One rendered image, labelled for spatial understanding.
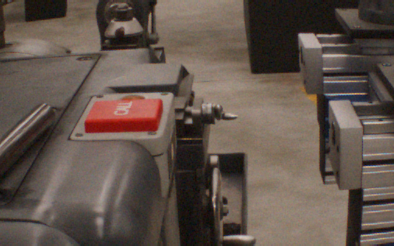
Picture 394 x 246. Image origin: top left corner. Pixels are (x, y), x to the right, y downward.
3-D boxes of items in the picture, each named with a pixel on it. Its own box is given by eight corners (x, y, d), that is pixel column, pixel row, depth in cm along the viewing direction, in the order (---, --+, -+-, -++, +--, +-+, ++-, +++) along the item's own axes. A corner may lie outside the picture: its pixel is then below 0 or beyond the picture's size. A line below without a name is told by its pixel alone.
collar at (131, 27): (141, 36, 180) (140, 22, 179) (102, 39, 180) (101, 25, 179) (145, 29, 187) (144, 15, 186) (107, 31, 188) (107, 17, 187)
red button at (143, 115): (158, 142, 74) (156, 117, 73) (85, 143, 74) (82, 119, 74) (163, 120, 80) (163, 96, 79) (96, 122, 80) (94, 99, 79)
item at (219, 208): (229, 272, 187) (226, 168, 181) (181, 272, 188) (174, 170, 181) (231, 223, 213) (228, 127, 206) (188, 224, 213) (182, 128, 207)
